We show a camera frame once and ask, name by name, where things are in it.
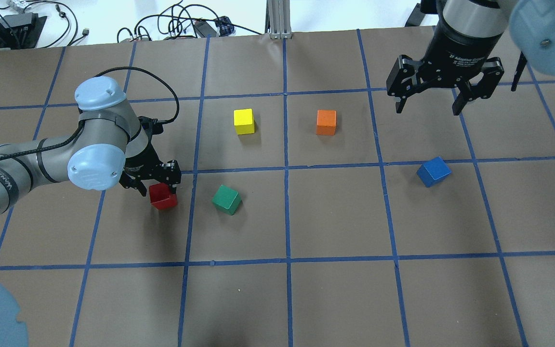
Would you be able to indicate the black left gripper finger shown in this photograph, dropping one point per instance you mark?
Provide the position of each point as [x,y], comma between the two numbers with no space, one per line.
[131,182]
[170,174]

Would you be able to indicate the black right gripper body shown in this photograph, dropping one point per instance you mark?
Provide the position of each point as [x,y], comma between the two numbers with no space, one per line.
[459,52]

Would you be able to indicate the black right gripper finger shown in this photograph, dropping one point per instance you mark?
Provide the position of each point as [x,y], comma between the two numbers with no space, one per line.
[492,71]
[404,81]

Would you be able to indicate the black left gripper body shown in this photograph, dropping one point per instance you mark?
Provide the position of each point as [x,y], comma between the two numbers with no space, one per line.
[138,165]

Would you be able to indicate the red wooden cube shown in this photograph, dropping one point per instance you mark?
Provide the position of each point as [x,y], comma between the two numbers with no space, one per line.
[161,197]

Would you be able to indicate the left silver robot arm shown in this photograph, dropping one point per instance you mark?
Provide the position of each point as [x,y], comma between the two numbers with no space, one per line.
[111,145]

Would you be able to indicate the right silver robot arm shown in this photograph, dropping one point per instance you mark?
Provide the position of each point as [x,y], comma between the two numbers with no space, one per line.
[530,23]

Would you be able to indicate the green wooden cube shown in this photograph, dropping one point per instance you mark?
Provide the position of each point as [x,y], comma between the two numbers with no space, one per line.
[226,200]

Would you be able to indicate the orange wooden cube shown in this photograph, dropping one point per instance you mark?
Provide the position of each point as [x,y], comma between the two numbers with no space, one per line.
[326,123]

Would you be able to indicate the yellow wooden cube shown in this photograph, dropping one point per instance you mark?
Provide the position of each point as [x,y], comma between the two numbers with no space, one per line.
[244,121]

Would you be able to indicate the blue wooden cube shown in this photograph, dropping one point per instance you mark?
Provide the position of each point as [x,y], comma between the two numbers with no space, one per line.
[433,172]

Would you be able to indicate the aluminium frame post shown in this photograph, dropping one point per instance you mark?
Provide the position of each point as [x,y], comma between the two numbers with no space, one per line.
[278,19]

